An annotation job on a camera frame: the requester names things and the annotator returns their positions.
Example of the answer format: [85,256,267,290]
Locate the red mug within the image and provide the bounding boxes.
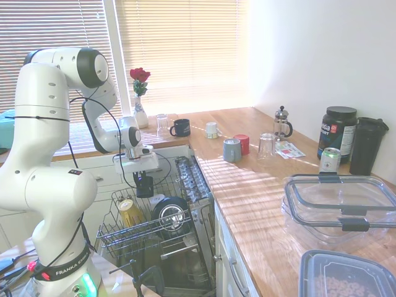
[233,134,251,156]

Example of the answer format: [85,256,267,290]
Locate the red rose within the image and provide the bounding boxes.
[129,67,152,97]

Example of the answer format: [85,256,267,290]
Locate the white cup with green print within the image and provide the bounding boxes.
[205,121,223,139]

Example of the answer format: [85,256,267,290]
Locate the stainless steel dishwasher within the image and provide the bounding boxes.
[108,144,218,295]

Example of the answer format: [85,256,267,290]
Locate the clear container with grey-rimmed lid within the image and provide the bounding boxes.
[280,173,396,252]

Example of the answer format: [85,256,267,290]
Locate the wooden window blind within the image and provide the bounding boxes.
[0,0,124,155]
[115,0,250,116]

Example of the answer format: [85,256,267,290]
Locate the wire dish rack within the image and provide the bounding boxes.
[95,173,202,261]

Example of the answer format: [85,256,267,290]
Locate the metal cabinet handle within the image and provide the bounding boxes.
[228,257,250,297]

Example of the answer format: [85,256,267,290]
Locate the white drawer cabinet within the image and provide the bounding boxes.
[0,144,190,251]

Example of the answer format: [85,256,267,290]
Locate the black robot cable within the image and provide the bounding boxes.
[68,96,172,189]

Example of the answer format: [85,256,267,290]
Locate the black clamp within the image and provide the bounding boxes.
[109,259,165,297]

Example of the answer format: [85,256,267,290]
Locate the small clear glass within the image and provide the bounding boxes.
[155,113,170,137]

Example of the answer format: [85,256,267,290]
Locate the clear drinking glass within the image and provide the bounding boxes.
[256,132,277,160]

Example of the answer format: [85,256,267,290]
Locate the printed paper leaflets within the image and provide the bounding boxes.
[275,140,306,160]

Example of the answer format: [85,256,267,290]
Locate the glass french press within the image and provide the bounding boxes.
[273,105,293,142]

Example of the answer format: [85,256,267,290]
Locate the white blue-patterned vase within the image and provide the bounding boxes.
[132,95,150,129]

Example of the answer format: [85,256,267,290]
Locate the yellow cup in rack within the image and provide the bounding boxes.
[118,199,145,228]

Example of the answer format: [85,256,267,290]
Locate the white counter cabinet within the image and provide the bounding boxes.
[212,200,261,297]

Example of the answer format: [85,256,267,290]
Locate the grey mug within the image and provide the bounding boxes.
[223,138,241,163]

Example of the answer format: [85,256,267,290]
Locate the black pot with steel inside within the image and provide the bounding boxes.
[150,196,191,239]

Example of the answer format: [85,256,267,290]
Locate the black protein powder tub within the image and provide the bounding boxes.
[317,106,358,165]

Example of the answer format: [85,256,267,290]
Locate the dark navy mug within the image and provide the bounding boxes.
[136,175,154,199]

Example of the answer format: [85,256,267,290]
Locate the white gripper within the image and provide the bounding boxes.
[111,151,160,190]

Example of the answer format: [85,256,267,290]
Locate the teal fabric item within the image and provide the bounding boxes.
[0,108,16,153]

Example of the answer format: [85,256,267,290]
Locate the blue cable connector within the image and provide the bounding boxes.
[0,257,18,272]

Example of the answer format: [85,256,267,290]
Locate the silver green drink can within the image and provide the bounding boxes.
[319,147,342,175]

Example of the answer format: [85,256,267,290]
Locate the navy mug with white print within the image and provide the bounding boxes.
[169,118,192,138]

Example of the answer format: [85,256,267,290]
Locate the grey container with cereal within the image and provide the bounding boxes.
[298,249,396,297]

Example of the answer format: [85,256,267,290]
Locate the black shaker bottle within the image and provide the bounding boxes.
[349,116,390,176]

